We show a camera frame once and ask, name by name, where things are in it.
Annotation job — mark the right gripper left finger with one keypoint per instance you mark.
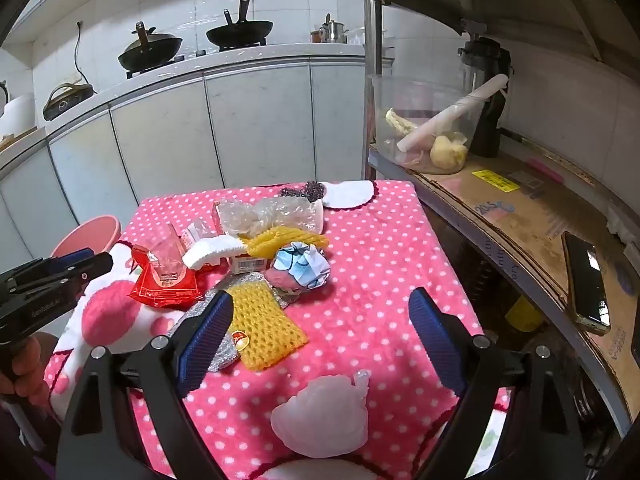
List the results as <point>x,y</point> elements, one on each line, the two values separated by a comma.
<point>100,437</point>

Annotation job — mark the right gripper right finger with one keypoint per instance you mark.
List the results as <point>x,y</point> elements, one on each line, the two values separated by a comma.
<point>540,438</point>

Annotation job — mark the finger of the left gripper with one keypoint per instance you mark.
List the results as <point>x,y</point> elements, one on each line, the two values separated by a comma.
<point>91,268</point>
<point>72,257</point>

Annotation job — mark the red snack wrapper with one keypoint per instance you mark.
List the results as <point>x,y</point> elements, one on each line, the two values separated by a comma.
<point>164,282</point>

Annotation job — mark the silver glitter foil strip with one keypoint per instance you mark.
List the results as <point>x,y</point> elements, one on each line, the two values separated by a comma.
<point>227,354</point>

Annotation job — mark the clear plastic bag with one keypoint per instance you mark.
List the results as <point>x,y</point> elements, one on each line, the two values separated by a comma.
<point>251,219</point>

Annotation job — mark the yellow foam net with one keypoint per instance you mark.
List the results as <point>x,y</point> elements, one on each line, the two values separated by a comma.
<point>268,243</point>
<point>260,330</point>

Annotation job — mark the blue white wrapper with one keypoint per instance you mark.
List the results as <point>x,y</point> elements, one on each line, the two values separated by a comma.
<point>297,268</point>

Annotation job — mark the red toothpaste box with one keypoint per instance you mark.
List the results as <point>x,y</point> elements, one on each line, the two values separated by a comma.
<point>246,264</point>

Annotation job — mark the pink plastic trash bin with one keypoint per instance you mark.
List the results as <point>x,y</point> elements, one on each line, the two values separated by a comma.
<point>99,234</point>

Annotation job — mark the white kitchen cabinets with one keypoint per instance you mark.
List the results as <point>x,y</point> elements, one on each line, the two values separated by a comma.
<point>287,122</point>

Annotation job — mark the person's left hand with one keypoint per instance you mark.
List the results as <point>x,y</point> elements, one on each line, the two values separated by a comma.
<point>28,382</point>

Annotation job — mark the white rice cooker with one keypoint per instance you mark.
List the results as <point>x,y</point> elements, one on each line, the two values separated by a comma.
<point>17,112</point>

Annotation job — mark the smartphone on shelf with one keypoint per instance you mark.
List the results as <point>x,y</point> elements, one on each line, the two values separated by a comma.
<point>586,293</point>

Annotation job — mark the black induction cooker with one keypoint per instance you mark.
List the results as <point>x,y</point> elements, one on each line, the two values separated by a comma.
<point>64,97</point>

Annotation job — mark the pink polka dot blanket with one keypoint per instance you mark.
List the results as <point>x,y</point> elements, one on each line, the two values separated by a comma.
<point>378,253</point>

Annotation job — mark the left black wok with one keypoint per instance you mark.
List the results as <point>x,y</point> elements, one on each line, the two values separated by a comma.
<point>149,49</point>

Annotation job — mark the black wok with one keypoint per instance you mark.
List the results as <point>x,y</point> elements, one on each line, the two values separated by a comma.
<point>242,33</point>
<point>149,49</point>

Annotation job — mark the cardboard shelf liner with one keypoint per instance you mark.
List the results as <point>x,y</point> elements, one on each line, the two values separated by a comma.
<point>526,213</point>

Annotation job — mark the right black wok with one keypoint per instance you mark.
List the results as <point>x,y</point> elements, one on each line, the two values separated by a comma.
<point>242,33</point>

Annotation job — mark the clear plastic container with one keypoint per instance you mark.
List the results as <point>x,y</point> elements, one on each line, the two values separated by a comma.
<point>401,105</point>

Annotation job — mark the steel kettle pot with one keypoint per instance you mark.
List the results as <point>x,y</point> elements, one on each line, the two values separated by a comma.
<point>332,32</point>

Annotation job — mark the white rolling pin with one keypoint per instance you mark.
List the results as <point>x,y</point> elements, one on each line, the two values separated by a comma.
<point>444,119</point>

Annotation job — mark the black blender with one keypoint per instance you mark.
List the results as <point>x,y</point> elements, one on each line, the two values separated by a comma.
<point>481,59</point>

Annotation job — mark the metal shelf rack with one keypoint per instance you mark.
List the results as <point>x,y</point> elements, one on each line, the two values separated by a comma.
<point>572,114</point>

